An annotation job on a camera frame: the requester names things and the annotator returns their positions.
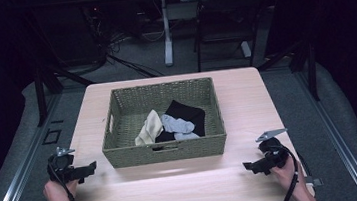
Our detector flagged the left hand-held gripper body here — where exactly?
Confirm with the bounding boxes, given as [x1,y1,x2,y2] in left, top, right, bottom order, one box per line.
[44,144,89,187]

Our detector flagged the grey sock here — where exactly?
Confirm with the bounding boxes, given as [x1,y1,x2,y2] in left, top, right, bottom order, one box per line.
[173,130,201,142]
[160,110,197,136]

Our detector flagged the black floor cables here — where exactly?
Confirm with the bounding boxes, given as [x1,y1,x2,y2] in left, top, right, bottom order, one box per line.
[84,1,167,85]

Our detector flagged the black sock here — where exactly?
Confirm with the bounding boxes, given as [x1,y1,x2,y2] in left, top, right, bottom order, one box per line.
[151,96,209,144]

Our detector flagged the white desk leg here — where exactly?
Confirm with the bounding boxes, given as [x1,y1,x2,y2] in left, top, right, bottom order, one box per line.
[158,0,177,68]

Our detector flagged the person's right hand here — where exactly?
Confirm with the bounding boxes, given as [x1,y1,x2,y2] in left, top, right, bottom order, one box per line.
[268,153,303,195]

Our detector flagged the metal table clamp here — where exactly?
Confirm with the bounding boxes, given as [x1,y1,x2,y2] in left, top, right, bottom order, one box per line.
[304,174,324,190]

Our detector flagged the cream sock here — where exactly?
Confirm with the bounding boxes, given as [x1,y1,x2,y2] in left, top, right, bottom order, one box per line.
[131,108,166,147]

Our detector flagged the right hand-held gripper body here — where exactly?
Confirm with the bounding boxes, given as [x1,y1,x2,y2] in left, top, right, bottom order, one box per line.
[253,127,292,172]

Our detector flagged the white desk foot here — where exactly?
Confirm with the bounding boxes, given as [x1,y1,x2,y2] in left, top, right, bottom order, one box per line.
[240,40,253,60]

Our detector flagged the green woven basket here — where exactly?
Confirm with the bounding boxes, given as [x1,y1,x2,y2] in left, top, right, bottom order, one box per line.
[95,75,230,171]

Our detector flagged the black chair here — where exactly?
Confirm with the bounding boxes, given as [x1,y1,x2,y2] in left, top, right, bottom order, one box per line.
[188,0,266,73]

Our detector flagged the black metal stand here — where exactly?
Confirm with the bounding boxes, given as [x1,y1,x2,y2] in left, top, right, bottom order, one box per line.
[254,37,322,108]
[29,53,100,128]

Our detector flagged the person's left hand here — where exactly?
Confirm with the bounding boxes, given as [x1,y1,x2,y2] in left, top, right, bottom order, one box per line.
[41,177,81,201]

